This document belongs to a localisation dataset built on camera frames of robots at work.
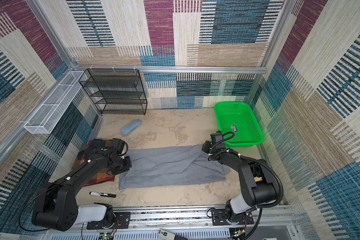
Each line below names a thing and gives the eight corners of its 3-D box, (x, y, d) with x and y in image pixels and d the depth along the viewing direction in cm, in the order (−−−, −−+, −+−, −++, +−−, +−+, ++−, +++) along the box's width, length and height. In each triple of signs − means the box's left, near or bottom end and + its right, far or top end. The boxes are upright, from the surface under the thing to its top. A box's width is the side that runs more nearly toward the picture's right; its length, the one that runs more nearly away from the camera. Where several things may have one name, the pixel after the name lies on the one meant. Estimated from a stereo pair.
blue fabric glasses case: (119, 132, 110) (118, 130, 107) (136, 119, 118) (135, 117, 115) (125, 137, 107) (123, 134, 105) (142, 123, 115) (141, 121, 113)
